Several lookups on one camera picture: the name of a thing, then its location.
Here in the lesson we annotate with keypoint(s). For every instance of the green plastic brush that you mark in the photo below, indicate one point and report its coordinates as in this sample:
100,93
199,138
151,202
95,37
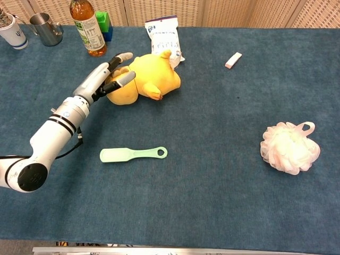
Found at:
114,154

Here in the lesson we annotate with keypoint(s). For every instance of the woven folding screen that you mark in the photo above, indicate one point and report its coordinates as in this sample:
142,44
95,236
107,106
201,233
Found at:
225,12

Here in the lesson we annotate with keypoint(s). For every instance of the pink bath pouf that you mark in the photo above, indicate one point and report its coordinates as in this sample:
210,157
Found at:
289,148

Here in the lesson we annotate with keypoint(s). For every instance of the blue table cloth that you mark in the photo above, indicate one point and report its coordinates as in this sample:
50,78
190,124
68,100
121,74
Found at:
186,199

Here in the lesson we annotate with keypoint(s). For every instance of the white pink eraser block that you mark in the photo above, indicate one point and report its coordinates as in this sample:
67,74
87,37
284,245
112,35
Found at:
233,60

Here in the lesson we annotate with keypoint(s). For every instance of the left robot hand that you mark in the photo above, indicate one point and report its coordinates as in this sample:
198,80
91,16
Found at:
93,79

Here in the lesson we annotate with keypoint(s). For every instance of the blue building block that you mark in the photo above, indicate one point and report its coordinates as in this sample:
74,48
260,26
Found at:
108,34

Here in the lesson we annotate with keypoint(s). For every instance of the white plastic refill pouch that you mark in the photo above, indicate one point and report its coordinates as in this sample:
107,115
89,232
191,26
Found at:
163,37

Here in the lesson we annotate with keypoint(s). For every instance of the steel pitcher cup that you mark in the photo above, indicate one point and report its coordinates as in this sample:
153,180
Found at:
46,32

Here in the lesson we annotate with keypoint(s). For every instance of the yellow plush toy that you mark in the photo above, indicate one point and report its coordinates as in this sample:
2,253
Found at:
156,74

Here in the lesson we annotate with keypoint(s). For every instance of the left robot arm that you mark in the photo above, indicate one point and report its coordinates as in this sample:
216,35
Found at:
53,130

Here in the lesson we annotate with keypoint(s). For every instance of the amber tea bottle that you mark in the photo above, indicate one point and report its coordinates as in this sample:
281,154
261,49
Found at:
89,29

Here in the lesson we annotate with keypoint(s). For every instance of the green building block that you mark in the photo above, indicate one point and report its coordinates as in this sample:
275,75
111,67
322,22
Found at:
102,21

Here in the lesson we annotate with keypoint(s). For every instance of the aluminium frame rail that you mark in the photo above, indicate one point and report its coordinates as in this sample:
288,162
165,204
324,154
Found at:
159,251

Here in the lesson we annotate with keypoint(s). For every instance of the white paper cup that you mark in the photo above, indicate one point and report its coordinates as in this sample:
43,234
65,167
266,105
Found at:
14,35

